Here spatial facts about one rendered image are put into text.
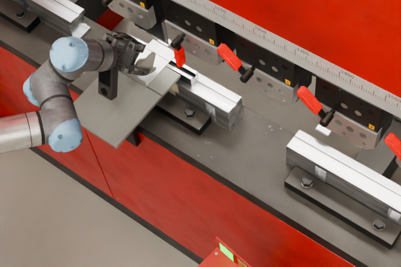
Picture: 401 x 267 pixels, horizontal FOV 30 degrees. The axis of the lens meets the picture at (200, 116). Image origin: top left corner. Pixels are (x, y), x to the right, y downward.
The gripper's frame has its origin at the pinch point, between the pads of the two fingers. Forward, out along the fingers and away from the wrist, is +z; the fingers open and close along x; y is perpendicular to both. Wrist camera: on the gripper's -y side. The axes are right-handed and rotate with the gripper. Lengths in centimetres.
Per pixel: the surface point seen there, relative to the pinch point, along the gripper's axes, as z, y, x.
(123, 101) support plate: -5.5, -9.4, -1.9
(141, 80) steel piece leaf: -2.8, -2.8, -3.0
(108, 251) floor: 62, -84, 17
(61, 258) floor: 55, -93, 30
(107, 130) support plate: -11.3, -16.3, -4.2
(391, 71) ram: -33, 30, -65
